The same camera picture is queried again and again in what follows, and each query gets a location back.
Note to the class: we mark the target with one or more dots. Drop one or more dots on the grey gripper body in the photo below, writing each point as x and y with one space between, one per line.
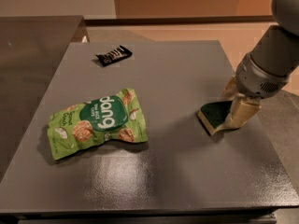
257 78

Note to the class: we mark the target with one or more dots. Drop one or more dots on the black candy bar wrapper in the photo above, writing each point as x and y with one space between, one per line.
116 55

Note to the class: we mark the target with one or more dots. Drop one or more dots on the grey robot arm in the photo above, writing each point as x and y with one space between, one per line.
265 70

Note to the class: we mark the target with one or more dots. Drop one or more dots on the green dang chips bag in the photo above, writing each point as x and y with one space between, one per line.
91 124

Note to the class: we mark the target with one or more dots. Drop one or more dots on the green and yellow sponge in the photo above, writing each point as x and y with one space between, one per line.
213 116

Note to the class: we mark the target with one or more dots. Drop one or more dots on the dark side table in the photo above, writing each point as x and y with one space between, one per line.
31 49

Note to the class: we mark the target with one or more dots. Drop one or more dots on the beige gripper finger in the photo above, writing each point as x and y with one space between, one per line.
230 91
242 109

